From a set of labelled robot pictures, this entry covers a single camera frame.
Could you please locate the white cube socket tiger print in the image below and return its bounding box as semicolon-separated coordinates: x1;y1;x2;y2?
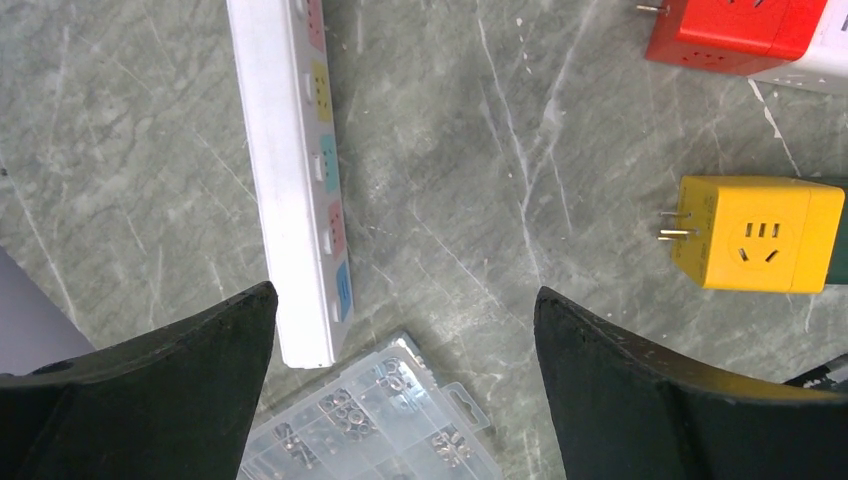
750;0;847;95

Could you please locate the white power strip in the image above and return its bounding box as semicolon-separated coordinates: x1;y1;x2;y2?
227;0;354;369

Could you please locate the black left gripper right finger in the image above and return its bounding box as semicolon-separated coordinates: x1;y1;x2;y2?
534;287;847;479

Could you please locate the red cube socket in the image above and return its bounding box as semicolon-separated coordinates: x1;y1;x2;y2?
645;0;827;76

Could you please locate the clear plastic screw box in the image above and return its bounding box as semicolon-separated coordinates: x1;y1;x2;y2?
237;332;503;479

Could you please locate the yellow cube socket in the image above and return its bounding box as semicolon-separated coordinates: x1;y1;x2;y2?
657;176;847;294

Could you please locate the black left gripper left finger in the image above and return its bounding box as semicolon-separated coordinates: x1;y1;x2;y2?
1;281;278;479

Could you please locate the green cube socket lion print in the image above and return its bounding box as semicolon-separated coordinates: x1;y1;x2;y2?
825;199;848;285

